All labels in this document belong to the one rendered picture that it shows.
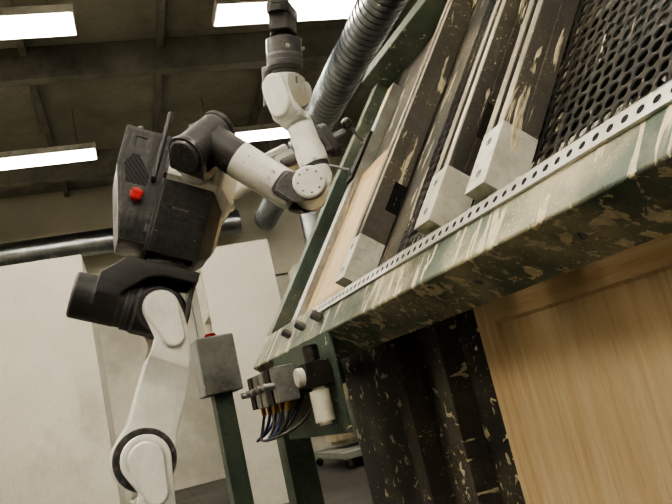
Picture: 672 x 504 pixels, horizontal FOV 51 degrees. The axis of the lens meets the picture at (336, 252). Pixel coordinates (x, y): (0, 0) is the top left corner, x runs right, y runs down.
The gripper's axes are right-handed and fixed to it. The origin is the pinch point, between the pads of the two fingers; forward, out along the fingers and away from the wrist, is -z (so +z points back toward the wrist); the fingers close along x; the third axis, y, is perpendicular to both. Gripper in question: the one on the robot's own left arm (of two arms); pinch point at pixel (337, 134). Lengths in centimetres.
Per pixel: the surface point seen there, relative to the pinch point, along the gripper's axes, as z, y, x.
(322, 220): 14.2, -17.5, 21.1
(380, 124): -12.7, 6.5, 5.2
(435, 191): 48, 99, 39
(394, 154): 23, 56, 23
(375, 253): 43, 56, 42
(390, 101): -21.5, 6.5, -0.3
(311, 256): 25.5, -17.5, 30.0
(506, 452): 51, 71, 94
